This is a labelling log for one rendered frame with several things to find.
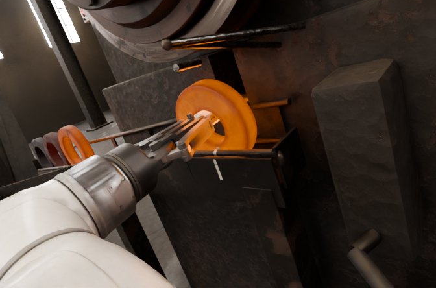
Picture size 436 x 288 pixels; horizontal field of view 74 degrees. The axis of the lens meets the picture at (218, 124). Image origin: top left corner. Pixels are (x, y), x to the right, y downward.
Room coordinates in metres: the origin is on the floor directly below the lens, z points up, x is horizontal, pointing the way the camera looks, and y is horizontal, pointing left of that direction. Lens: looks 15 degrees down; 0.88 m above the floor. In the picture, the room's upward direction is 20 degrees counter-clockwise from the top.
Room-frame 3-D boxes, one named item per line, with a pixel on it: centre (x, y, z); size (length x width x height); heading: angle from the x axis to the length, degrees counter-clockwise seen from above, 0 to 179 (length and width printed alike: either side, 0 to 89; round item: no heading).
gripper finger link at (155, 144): (0.42, 0.06, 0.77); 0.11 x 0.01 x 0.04; 134
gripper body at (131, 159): (0.38, 0.11, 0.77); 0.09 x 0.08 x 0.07; 135
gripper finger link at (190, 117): (0.44, 0.08, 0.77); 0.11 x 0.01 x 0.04; 137
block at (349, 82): (0.34, -0.18, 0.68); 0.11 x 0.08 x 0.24; 135
